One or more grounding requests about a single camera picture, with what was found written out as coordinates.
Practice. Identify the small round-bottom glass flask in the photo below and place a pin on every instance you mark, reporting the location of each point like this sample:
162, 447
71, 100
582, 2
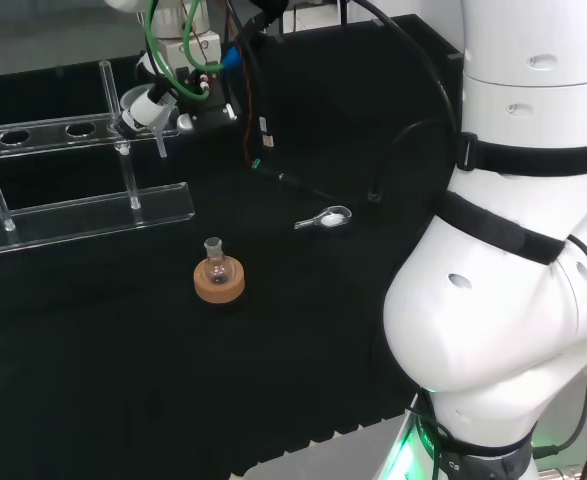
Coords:
218, 270

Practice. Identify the clear acrylic funnel stand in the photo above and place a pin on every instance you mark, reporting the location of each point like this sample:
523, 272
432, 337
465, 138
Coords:
73, 215

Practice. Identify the translucent plastic funnel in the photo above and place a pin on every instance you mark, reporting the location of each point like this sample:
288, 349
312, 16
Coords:
162, 145

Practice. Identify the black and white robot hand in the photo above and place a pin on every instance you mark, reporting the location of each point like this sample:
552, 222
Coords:
148, 107

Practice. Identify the black bench cloth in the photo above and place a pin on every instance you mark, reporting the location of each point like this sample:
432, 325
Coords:
123, 375

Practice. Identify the grey tape strip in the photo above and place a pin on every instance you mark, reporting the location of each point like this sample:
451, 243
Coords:
455, 56
59, 70
279, 38

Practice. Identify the black stand leg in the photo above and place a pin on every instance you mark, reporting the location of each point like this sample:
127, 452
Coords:
344, 12

